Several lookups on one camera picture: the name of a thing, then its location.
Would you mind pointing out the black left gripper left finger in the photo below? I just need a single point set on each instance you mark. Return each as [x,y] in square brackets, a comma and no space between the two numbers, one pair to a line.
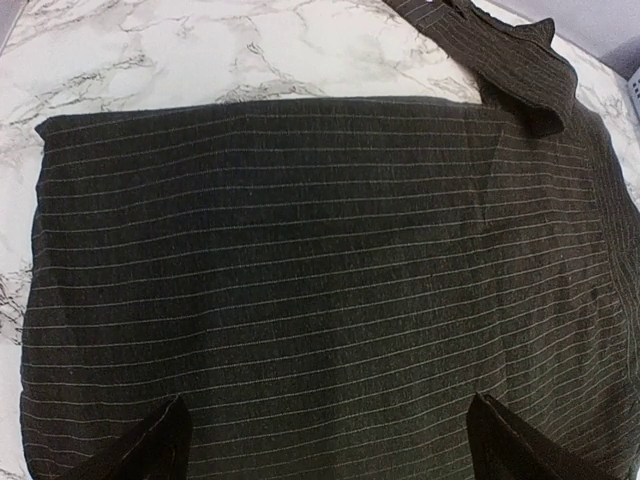
[157,447]

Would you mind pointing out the black pinstriped shirt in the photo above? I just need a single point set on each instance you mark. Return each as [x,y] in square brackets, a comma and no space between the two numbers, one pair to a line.
[328,282]

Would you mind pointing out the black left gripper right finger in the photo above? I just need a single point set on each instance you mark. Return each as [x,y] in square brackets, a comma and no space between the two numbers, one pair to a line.
[504,446]

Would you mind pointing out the white plastic laundry basket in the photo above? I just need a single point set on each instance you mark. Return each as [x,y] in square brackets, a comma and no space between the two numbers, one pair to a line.
[633,89]

